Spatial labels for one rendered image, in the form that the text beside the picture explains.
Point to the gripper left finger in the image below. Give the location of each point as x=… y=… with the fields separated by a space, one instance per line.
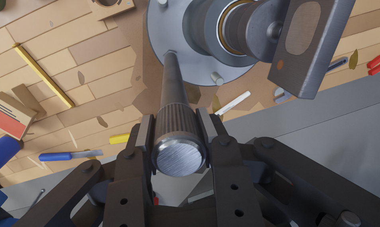
x=128 y=189

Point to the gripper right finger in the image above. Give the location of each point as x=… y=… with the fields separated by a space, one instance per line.
x=234 y=170

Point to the yellow block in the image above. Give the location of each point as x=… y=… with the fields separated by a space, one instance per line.
x=119 y=139

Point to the thin metal split pin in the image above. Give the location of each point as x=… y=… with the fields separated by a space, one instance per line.
x=36 y=200

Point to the grey wheel hub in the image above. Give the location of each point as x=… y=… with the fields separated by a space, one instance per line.
x=202 y=34

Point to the grey axle stub end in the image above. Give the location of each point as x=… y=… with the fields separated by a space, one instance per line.
x=273 y=32

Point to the cardboard box with round hole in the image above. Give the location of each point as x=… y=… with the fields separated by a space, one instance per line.
x=114 y=11

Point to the white marker stick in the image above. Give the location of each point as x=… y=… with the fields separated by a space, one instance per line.
x=232 y=103

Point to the small grey metal fitting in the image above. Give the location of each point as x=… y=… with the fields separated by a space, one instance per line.
x=281 y=94

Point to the silver wheel stud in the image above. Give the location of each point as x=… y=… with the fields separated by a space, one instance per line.
x=162 y=2
x=217 y=78

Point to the grey flat slab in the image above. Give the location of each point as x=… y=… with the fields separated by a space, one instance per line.
x=334 y=132

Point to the grey slotted metal plate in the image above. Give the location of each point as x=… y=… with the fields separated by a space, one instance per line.
x=316 y=66

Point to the cardboard box with red label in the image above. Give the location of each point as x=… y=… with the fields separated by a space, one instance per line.
x=10 y=116

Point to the yellow ruler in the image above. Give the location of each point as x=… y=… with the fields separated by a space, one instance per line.
x=43 y=75

